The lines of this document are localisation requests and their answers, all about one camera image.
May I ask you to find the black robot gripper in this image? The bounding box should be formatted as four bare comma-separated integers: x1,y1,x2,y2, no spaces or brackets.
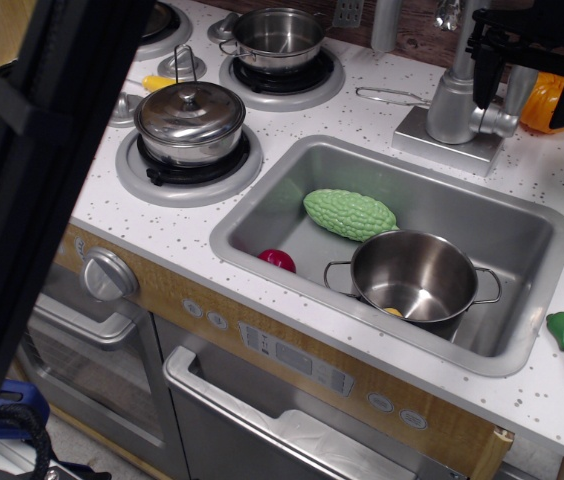
467,1,564,129

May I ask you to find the orange toy pumpkin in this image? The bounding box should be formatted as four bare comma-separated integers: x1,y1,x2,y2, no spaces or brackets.
520,72,564,134

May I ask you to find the silver toy faucet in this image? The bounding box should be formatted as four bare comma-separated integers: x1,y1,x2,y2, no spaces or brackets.
392,1,506,177

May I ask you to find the silver spatula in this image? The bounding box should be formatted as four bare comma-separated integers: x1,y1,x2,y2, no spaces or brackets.
332,0,364,28

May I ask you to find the green toy bitter melon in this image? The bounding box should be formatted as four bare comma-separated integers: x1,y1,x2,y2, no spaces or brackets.
303,189,399,242

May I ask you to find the steel pot in sink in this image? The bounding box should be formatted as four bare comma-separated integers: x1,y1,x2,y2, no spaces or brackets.
323,230,503,340

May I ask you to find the open steel pot on burner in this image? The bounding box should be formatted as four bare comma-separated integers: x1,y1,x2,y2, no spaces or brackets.
219,7,325,75

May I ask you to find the back right stove burner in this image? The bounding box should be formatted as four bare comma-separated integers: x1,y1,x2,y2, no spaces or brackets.
219,48,345,113

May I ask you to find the grey toy sink basin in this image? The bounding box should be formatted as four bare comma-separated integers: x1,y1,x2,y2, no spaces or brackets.
210,136,564,377

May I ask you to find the silver stove knob back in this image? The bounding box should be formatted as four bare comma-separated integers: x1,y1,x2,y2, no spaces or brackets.
207,13,239,44

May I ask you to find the silver stove knob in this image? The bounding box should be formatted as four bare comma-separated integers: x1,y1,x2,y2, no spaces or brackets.
108,92,142,128
157,44,207,82
207,13,239,44

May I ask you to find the red toy fruit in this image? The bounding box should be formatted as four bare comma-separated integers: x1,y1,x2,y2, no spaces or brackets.
257,249,296,273

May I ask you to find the lidded steel pot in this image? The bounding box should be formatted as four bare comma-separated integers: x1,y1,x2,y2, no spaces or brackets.
134,82,246,167

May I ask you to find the silver stove knob centre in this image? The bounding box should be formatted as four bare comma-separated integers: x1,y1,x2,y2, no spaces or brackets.
157,44,207,82

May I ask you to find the back left stove burner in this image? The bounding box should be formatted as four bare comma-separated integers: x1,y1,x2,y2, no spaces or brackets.
134,1,193,61

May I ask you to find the front right stove burner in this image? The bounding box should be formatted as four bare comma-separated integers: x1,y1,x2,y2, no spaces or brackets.
115,127,263,208

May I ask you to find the yellow toy corn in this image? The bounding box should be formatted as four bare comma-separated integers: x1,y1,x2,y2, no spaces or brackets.
141,75,177,93

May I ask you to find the silver stove knob left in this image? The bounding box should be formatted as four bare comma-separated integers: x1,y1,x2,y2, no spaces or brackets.
108,92,142,128

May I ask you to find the toy dishwasher door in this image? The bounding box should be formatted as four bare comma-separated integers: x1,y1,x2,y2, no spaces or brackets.
156,319,464,479

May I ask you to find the silver oven knob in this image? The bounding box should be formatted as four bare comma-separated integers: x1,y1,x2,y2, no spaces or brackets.
79,247,139,302

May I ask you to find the toy oven door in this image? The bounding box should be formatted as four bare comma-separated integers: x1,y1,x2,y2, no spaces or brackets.
17,265,189,479

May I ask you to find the blue clamp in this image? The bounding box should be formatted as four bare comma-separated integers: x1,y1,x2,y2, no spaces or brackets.
0,379,50,440

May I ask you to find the silver faucet lever handle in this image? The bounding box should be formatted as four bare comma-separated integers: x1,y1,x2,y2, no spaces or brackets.
469,65,539,138

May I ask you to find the metal wire whisk handle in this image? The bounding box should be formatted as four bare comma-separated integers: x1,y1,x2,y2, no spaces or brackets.
355,87,431,107

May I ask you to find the grey cylinder post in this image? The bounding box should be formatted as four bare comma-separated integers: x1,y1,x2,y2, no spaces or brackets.
371,0,401,53

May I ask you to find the black camera mount frame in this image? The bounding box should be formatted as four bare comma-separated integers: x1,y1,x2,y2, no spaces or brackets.
0,1,153,386

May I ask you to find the black braided cable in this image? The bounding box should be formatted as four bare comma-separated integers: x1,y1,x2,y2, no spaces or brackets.
0,403,55,480

